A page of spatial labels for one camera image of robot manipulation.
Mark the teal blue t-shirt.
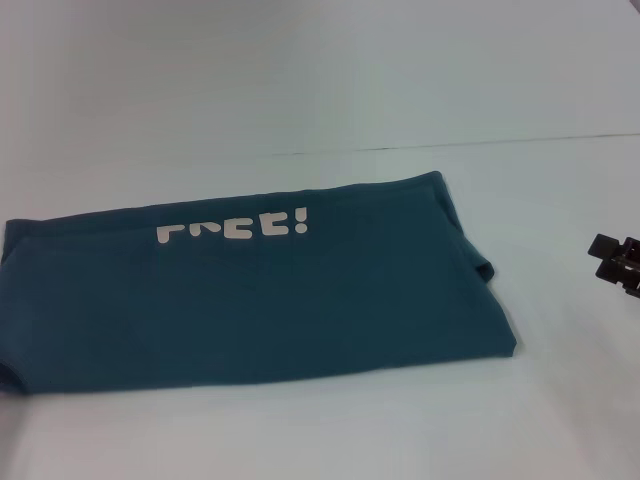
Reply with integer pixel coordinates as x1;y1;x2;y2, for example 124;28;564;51
0;170;497;397

